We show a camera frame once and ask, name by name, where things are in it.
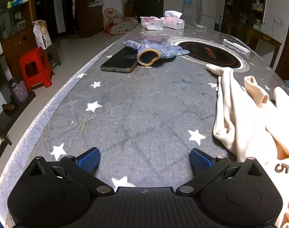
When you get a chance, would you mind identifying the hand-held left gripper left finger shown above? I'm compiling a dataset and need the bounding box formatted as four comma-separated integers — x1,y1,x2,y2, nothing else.
28,147,114,197

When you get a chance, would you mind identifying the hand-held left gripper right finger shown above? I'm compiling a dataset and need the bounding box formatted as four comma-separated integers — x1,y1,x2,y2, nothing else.
175,148,263,196

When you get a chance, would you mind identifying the cream sweatshirt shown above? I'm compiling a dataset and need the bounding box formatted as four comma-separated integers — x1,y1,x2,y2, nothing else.
205,64,289,228

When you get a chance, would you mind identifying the grey star-print tablecloth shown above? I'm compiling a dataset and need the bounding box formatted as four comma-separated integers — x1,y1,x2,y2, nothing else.
0,24,289,228

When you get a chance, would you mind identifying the pair of brown shoes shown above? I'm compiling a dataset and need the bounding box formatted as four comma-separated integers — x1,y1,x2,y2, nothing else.
2,103,17,115

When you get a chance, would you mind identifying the purple patterned waste bin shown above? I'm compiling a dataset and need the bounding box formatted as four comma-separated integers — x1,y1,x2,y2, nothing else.
9,76,29,104

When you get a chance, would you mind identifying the black smartphone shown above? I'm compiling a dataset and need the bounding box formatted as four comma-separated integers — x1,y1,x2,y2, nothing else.
101,46,138,74

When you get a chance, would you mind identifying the round black induction cooktop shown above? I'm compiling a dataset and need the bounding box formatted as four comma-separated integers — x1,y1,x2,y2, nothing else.
169,37,250,72

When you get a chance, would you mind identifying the small wooden stool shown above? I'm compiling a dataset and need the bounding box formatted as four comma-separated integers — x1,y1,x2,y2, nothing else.
43,43,62,68

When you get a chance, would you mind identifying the red plastic stool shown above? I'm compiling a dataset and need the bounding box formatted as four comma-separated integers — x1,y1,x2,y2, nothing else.
19,46,55,91

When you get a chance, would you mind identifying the white remote control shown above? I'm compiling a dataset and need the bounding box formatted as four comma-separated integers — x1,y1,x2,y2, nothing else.
223,38,251,57

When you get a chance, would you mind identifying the blue knit work glove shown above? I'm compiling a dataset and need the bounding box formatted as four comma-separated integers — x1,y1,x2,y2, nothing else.
124,39,190,66

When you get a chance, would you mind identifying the white paper sack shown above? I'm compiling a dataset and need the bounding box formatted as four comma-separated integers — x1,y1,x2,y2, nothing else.
32,20,52,50

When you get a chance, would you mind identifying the patterned play tent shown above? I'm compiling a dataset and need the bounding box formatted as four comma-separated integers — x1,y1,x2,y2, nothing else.
102,8,138,36

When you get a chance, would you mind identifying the wooden side table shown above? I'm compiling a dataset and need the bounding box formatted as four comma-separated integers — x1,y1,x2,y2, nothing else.
238,22,282,68

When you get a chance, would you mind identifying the white pink tissue box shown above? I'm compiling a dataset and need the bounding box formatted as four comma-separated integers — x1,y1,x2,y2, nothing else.
140,16,164,30
161,10,185,29

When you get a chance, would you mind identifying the white water dispenser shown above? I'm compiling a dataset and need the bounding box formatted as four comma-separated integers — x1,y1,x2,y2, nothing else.
181,3,195,25

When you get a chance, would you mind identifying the glass kettle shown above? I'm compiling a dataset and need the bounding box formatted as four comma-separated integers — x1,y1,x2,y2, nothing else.
253,19,265,30

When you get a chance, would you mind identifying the white refrigerator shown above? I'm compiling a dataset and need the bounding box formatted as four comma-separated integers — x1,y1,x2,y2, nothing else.
198,0,218,30

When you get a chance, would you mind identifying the dark wooden chair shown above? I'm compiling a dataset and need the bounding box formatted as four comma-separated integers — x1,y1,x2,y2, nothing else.
124,0,135,17

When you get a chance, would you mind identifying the dark wooden shelf cabinet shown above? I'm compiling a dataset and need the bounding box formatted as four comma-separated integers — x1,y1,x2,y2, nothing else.
221,0,268,36

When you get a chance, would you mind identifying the wooden wall cabinet unit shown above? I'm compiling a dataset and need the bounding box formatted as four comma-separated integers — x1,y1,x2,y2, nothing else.
0,0,104,76

